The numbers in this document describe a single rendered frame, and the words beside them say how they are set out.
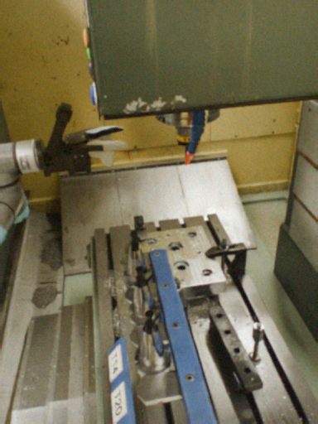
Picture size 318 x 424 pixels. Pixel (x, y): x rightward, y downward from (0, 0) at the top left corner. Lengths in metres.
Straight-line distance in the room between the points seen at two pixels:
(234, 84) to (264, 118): 1.58
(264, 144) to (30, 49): 1.26
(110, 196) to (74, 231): 0.26
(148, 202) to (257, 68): 1.44
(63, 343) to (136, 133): 1.10
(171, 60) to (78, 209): 1.48
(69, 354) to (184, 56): 1.04
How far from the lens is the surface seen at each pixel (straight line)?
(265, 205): 2.36
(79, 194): 2.07
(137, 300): 0.78
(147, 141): 2.09
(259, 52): 0.65
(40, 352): 1.46
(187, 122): 0.91
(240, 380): 1.05
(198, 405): 0.68
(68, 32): 1.94
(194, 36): 0.61
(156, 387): 0.71
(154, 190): 2.06
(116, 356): 1.10
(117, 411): 1.03
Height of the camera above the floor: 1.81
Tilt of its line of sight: 33 degrees down
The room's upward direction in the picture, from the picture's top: 3 degrees counter-clockwise
